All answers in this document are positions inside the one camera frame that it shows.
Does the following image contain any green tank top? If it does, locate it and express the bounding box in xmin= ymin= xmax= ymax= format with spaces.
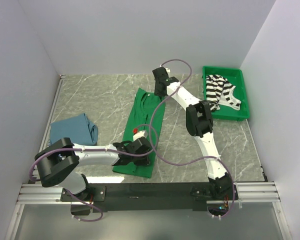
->
xmin=112 ymin=88 xmax=165 ymax=179

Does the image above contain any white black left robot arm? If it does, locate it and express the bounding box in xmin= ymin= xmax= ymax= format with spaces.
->
xmin=29 ymin=136 xmax=152 ymax=201

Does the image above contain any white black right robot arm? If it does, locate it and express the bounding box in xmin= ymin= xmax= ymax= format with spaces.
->
xmin=152 ymin=66 xmax=236 ymax=200

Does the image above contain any black white striped tank top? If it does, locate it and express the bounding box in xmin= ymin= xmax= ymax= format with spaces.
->
xmin=205 ymin=74 xmax=242 ymax=112

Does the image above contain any folded blue tank top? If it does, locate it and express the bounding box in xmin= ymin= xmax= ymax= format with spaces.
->
xmin=49 ymin=113 xmax=99 ymax=146

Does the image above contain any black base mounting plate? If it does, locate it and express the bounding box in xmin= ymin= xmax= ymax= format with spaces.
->
xmin=59 ymin=182 xmax=240 ymax=213

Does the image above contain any green plastic bin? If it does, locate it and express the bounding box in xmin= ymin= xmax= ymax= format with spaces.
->
xmin=202 ymin=66 xmax=250 ymax=121

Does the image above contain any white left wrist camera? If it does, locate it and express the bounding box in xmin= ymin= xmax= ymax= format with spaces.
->
xmin=132 ymin=128 xmax=148 ymax=141

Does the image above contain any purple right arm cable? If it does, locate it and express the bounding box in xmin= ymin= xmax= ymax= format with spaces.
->
xmin=148 ymin=58 xmax=237 ymax=218

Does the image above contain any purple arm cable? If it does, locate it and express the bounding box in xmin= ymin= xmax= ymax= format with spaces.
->
xmin=148 ymin=58 xmax=237 ymax=218
xmin=29 ymin=124 xmax=158 ymax=222

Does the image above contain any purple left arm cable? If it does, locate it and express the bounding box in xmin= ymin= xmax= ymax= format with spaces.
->
xmin=29 ymin=124 xmax=158 ymax=222

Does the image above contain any aluminium frame rail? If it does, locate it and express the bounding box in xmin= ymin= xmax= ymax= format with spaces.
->
xmin=16 ymin=182 xmax=281 ymax=205

